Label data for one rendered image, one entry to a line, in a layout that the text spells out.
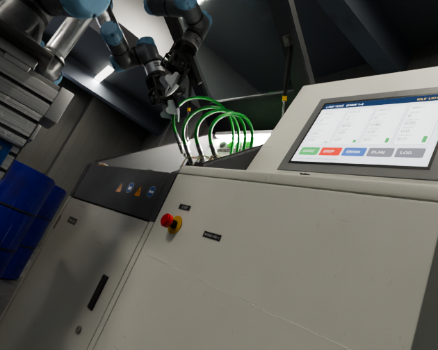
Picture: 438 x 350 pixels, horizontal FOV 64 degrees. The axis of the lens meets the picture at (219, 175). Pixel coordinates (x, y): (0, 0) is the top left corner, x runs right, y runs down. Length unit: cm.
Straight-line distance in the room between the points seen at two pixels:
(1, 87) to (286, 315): 80
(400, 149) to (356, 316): 54
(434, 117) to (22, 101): 104
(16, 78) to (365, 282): 86
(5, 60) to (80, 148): 739
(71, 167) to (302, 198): 772
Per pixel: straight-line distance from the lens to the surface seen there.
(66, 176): 827
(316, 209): 70
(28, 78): 100
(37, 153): 862
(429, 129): 106
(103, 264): 116
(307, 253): 67
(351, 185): 69
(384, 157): 102
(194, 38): 139
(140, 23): 363
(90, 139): 842
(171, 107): 145
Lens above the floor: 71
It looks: 16 degrees up
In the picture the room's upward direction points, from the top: 24 degrees clockwise
